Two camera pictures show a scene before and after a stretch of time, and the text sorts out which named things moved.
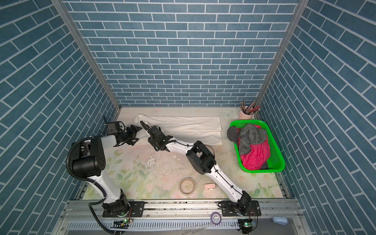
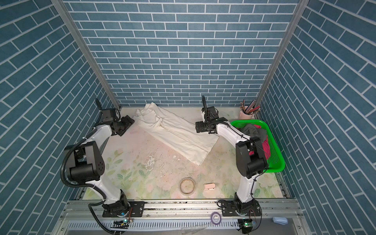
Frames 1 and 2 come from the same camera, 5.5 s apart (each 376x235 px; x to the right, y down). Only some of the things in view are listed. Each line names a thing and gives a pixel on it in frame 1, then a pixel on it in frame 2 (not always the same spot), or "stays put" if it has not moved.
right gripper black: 151,141 to 200,128
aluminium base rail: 92,209 stays put
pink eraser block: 209,186 stays put
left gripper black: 131,133 to 127,122
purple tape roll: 220,216 stays put
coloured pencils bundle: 249,109 stays put
